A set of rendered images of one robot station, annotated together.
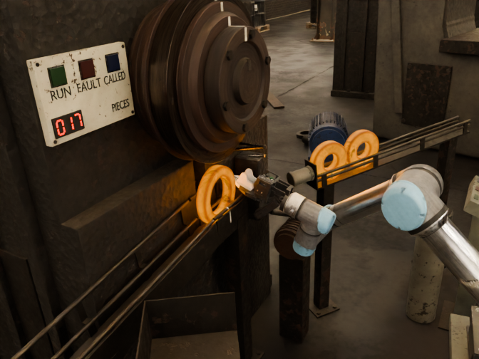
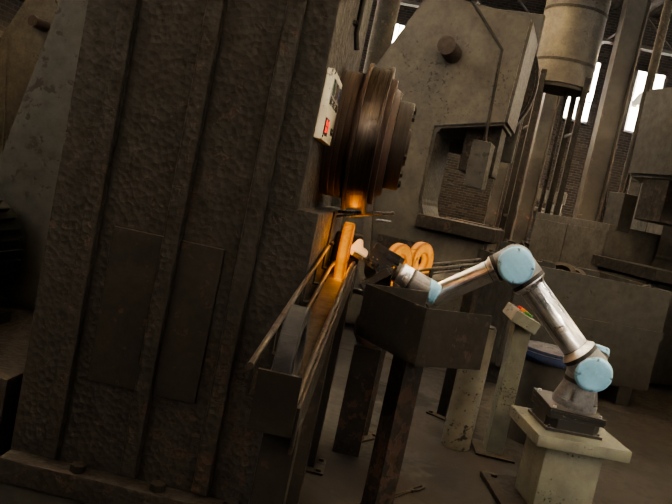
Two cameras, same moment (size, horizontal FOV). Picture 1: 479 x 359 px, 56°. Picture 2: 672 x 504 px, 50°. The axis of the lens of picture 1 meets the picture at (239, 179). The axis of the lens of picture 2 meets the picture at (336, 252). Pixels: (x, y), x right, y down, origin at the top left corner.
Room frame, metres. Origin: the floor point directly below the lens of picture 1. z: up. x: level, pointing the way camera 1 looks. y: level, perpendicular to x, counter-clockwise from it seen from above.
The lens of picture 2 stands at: (-0.82, 1.16, 0.95)
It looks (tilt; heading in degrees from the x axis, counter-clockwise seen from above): 5 degrees down; 333
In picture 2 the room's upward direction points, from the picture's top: 12 degrees clockwise
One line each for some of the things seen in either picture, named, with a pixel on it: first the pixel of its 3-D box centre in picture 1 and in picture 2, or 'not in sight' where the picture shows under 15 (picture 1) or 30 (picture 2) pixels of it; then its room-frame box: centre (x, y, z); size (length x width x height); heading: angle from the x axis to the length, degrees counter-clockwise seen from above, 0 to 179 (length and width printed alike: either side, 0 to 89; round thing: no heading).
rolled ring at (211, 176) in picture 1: (217, 194); (344, 250); (1.26, 0.07, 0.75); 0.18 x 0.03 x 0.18; 150
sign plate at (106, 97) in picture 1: (88, 90); (329, 109); (1.02, 0.33, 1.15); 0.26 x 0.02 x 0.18; 149
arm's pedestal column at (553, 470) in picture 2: not in sight; (556, 473); (0.97, -0.78, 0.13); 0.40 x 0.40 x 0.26; 67
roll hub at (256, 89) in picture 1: (241, 80); (400, 146); (1.20, -0.02, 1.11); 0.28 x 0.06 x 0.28; 149
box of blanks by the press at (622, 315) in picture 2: not in sight; (552, 320); (2.70, -2.29, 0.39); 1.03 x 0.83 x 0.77; 74
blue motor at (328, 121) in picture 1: (328, 134); not in sight; (3.40, -0.72, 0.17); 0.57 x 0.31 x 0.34; 169
